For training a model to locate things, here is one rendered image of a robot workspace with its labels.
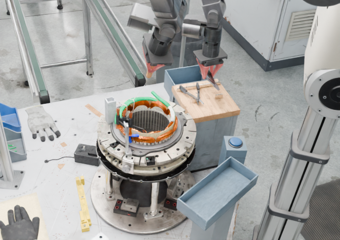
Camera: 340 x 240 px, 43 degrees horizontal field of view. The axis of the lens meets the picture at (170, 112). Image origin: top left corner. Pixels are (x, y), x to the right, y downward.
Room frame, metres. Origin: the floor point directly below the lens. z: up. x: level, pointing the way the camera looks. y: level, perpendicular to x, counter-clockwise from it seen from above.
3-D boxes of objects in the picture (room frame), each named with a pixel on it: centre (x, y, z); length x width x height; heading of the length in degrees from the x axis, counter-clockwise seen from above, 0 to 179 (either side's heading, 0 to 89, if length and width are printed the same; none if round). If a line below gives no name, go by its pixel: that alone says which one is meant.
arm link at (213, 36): (1.26, -0.11, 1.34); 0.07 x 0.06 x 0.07; 79
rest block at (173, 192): (1.01, -0.04, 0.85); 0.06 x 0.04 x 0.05; 164
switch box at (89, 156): (1.19, 0.30, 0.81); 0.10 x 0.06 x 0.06; 82
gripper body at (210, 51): (1.26, -0.12, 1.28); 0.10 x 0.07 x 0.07; 115
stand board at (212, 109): (1.28, -0.12, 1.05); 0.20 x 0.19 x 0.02; 23
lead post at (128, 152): (0.92, 0.11, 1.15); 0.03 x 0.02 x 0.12; 20
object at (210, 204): (0.85, -0.16, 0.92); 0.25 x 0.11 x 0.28; 140
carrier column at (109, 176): (1.01, 0.19, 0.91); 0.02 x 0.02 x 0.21
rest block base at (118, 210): (0.94, 0.12, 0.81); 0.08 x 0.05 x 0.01; 82
